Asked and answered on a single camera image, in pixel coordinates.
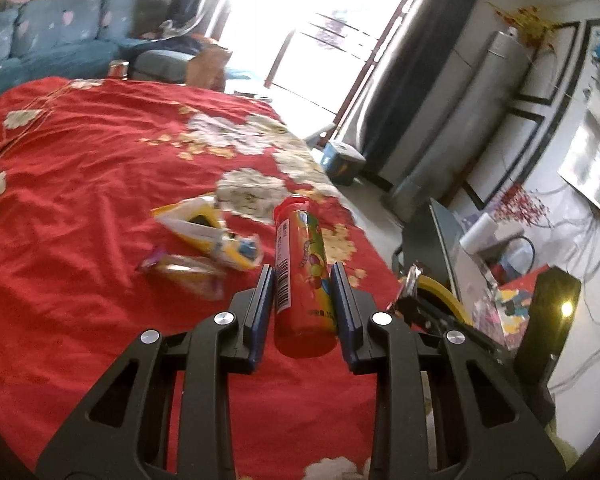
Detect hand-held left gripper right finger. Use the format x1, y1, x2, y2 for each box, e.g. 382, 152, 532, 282
330, 261, 567, 480

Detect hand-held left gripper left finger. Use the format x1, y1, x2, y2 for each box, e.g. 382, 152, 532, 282
35, 262, 275, 480

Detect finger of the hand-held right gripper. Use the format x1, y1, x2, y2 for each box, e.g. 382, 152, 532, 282
404, 294, 449, 334

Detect yellow bin with black bag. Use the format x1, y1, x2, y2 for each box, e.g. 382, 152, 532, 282
405, 267, 468, 326

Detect shiny foil wrapper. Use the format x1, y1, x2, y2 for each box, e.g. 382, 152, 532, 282
387, 261, 423, 313

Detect red candy tube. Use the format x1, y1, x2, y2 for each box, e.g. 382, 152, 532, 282
272, 195, 341, 358

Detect person's right forearm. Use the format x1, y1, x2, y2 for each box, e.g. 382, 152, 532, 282
545, 420, 581, 467

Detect colourful printed box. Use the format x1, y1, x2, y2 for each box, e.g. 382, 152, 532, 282
490, 264, 551, 346

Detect glass side table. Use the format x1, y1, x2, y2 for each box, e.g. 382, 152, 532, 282
392, 197, 466, 311

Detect purple foil wrapper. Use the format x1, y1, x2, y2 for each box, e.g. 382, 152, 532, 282
137, 246, 226, 301

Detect white paper roll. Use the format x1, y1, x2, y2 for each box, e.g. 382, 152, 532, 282
459, 210, 523, 256

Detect yellow snack wrapper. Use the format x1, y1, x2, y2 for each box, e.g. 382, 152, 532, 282
152, 196, 261, 273

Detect red blossom decoration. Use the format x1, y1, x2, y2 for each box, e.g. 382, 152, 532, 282
490, 185, 551, 226

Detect blue storage box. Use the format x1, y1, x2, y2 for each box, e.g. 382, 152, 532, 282
321, 140, 367, 186

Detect white coffee table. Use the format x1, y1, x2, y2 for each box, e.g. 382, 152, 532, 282
230, 87, 338, 148

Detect grey standing air conditioner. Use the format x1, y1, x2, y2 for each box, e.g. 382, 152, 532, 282
385, 30, 531, 211

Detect red floral cloth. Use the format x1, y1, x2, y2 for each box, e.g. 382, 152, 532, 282
0, 76, 411, 480

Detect brown paper bag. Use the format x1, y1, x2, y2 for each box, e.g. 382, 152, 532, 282
186, 44, 232, 92

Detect dark curtain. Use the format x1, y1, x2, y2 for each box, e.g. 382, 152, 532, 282
360, 0, 491, 171

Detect pile of clothes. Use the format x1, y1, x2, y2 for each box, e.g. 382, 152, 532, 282
157, 19, 216, 53

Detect yellow artificial flowers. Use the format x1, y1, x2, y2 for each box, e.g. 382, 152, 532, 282
490, 2, 566, 51

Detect blue sofa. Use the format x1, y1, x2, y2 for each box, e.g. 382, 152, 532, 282
0, 0, 196, 106

